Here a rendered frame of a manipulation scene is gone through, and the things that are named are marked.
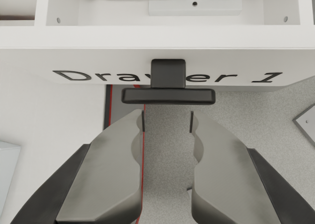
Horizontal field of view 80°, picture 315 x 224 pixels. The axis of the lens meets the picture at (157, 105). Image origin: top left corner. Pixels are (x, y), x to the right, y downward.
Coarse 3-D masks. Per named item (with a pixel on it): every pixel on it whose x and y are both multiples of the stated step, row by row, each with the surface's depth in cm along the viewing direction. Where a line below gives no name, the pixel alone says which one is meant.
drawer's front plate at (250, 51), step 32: (0, 32) 14; (32, 32) 14; (64, 32) 14; (96, 32) 14; (128, 32) 13; (160, 32) 13; (192, 32) 13; (224, 32) 13; (256, 32) 13; (288, 32) 13; (32, 64) 17; (64, 64) 17; (96, 64) 17; (128, 64) 17; (192, 64) 16; (224, 64) 16; (256, 64) 16; (288, 64) 16
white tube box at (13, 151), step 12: (0, 144) 28; (12, 144) 30; (0, 156) 26; (12, 156) 28; (0, 168) 27; (12, 168) 29; (0, 180) 27; (0, 192) 28; (0, 204) 28; (0, 216) 29
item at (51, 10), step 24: (48, 0) 18; (72, 0) 22; (96, 0) 24; (120, 0) 24; (144, 0) 24; (264, 0) 23; (288, 0) 18; (48, 24) 18; (72, 24) 22; (96, 24) 24; (120, 24) 23; (144, 24) 23; (168, 24) 23; (192, 24) 23; (216, 24) 23; (240, 24) 23; (264, 24) 23; (288, 24) 18; (312, 24) 16
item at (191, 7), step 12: (156, 0) 22; (168, 0) 22; (180, 0) 22; (192, 0) 22; (204, 0) 22; (216, 0) 22; (228, 0) 22; (240, 0) 22; (156, 12) 23; (168, 12) 22; (180, 12) 22; (192, 12) 22; (204, 12) 22; (216, 12) 22; (228, 12) 22
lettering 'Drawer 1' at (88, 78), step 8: (56, 72) 19; (64, 72) 19; (72, 72) 19; (72, 80) 22; (80, 80) 22; (104, 80) 22; (128, 80) 22; (136, 80) 22; (192, 80) 21; (216, 80) 21; (264, 80) 21
